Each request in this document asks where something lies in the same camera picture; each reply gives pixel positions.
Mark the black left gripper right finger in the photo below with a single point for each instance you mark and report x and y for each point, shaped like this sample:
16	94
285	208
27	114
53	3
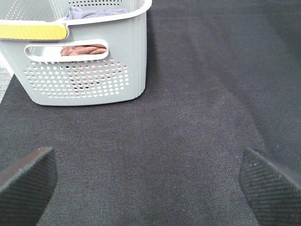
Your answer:
272	189

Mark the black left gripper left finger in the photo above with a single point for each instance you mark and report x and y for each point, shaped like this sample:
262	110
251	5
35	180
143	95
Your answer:
26	188

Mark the grey perforated plastic basket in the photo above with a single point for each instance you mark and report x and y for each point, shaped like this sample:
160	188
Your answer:
117	75

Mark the grey-purple towel in basket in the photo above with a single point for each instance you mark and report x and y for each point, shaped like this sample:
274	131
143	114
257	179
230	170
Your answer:
78	13

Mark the black fabric table mat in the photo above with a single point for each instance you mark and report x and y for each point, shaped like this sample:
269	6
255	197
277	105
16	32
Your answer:
222	75

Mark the brown towel in basket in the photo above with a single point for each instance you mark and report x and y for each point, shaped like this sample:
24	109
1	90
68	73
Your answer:
93	49

